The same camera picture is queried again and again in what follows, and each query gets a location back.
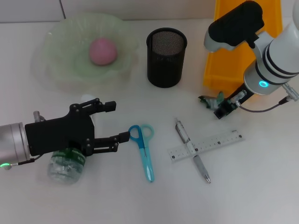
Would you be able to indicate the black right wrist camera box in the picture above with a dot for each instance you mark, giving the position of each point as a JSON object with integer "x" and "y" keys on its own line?
{"x": 236, "y": 25}

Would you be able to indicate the green glass fruit plate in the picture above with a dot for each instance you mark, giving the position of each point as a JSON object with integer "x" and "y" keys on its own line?
{"x": 65, "y": 46}

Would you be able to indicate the green label water bottle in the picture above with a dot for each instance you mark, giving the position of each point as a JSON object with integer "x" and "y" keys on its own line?
{"x": 65, "y": 170}

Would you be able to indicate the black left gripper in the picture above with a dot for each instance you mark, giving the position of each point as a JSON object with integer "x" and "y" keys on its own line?
{"x": 58, "y": 133}

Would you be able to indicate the yellow plastic bin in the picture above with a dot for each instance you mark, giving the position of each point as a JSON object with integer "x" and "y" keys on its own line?
{"x": 217, "y": 70}

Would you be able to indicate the green plastic wrapper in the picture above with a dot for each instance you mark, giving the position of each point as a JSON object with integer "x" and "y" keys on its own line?
{"x": 211, "y": 101}

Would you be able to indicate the black mesh pen holder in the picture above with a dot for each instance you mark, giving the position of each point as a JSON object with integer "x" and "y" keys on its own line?
{"x": 165, "y": 67}

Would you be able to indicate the silver ballpoint pen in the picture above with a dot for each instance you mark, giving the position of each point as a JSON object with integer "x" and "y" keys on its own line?
{"x": 184, "y": 137}

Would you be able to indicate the transparent plastic ruler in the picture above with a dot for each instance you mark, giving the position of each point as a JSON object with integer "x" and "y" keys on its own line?
{"x": 210, "y": 143}

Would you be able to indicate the pink peach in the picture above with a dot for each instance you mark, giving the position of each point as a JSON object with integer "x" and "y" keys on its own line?
{"x": 102, "y": 52}

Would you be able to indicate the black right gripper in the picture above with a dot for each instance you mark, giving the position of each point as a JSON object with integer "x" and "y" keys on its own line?
{"x": 243, "y": 94}

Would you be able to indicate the blue scissors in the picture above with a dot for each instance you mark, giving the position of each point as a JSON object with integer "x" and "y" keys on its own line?
{"x": 146, "y": 151}

